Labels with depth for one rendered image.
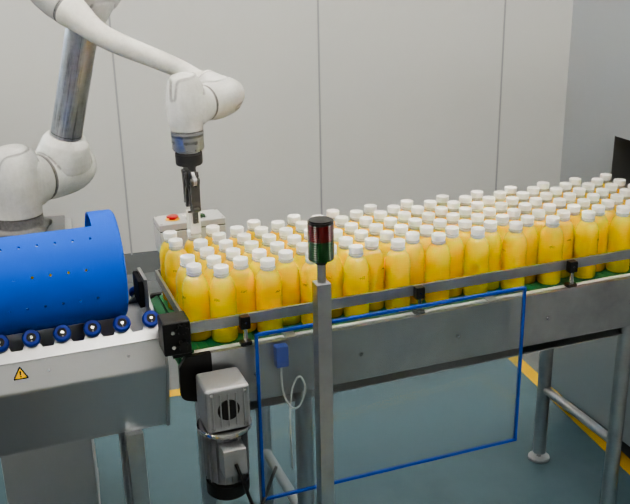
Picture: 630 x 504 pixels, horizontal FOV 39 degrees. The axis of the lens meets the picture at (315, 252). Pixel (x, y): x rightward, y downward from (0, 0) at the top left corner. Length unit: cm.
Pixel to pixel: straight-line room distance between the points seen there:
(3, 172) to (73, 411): 83
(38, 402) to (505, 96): 397
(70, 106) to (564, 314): 165
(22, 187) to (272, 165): 262
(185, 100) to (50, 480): 145
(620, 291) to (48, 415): 169
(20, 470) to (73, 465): 17
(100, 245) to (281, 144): 310
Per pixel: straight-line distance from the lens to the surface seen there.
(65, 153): 300
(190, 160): 248
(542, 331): 275
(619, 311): 290
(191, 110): 243
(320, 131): 532
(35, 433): 249
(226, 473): 229
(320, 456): 239
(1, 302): 227
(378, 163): 548
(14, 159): 290
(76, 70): 291
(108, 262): 227
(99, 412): 247
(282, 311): 235
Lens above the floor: 191
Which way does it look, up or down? 20 degrees down
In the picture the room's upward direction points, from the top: 1 degrees counter-clockwise
